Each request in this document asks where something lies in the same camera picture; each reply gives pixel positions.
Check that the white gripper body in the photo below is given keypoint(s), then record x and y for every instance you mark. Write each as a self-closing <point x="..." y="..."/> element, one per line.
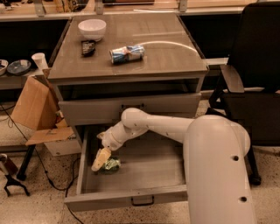
<point x="108" y="139"/>

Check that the crushed green can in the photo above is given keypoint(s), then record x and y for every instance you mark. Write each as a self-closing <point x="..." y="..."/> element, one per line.
<point x="111" y="166"/>

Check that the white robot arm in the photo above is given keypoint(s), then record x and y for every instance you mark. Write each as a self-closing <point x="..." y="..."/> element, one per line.
<point x="213" y="151"/>

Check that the grey top drawer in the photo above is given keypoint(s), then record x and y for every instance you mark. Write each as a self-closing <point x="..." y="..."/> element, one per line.
<point x="100" y="111"/>

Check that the open grey middle drawer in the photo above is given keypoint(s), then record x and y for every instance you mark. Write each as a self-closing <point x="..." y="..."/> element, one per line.
<point x="151" y="172"/>

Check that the grey drawer cabinet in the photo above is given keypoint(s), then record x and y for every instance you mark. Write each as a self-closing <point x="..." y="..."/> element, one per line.
<point x="171" y="64"/>

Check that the crushed blue white can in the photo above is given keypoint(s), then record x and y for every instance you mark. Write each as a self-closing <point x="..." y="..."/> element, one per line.
<point x="126" y="54"/>

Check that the white box under cardboard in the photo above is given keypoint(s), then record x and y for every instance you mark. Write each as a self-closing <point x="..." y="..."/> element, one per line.
<point x="64" y="147"/>

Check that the brown cardboard box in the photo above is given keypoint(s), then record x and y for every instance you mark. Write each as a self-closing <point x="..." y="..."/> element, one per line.
<point x="37" y="109"/>

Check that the black table leg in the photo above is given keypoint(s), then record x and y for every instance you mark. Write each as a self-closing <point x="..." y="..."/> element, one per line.
<point x="27" y="157"/>

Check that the small black snack bag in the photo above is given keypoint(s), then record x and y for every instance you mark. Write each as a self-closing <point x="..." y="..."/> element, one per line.
<point x="87" y="47"/>

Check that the black stand with clamp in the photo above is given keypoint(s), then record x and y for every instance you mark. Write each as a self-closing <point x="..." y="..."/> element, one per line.
<point x="9" y="169"/>

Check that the white paper cup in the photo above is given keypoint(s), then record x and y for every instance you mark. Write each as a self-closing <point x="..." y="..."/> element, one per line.
<point x="40" y="60"/>

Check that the white bowl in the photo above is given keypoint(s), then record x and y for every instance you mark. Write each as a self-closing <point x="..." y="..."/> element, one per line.
<point x="93" y="29"/>

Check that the dark blue plate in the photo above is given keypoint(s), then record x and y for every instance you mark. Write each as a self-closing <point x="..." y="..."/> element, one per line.
<point x="19" y="67"/>

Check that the small bowl at left edge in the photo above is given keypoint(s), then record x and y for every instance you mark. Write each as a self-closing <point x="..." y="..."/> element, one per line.
<point x="3" y="66"/>

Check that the black office chair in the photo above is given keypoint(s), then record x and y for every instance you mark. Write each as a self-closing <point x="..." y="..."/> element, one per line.
<point x="249" y="84"/>

